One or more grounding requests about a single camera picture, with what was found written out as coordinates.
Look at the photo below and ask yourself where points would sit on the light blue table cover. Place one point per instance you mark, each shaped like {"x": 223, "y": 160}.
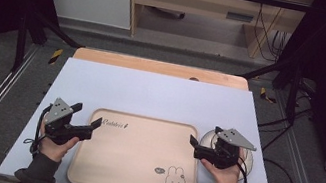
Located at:
{"x": 150, "y": 96}

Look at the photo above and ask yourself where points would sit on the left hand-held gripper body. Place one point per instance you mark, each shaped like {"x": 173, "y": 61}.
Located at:
{"x": 59, "y": 113}

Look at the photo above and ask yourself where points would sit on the person's left hand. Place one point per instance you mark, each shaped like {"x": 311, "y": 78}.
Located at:
{"x": 54, "y": 151}

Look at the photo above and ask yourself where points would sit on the black metal stand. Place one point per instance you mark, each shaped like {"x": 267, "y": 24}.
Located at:
{"x": 292, "y": 94}
{"x": 20, "y": 42}

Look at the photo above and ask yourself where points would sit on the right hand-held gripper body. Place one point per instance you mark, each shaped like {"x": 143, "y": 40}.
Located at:
{"x": 232, "y": 137}

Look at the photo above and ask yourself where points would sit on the person's right hand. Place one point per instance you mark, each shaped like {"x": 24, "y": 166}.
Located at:
{"x": 226, "y": 179}

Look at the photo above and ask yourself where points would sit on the yellow black striped tape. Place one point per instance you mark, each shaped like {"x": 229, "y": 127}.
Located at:
{"x": 55, "y": 56}
{"x": 263, "y": 94}

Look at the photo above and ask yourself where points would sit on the wooden tray with rabbit drawing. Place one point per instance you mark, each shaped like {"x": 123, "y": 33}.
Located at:
{"x": 135, "y": 157}

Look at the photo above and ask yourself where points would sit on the light wooden desk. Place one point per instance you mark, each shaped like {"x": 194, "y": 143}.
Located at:
{"x": 194, "y": 0}

